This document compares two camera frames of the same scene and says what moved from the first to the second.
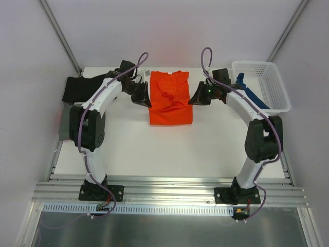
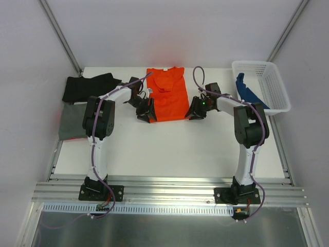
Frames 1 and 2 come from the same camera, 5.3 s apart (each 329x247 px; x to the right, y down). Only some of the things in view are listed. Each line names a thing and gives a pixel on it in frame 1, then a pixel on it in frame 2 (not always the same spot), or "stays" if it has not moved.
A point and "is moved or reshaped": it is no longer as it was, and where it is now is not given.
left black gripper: (139, 90) -> (145, 111)
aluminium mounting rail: (64, 189) stays
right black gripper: (204, 91) -> (197, 109)
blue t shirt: (239, 80) stays
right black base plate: (237, 195) stays
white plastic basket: (262, 78) stays
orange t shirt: (170, 94) is moved or reshaped
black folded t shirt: (80, 89) stays
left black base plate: (95, 192) stays
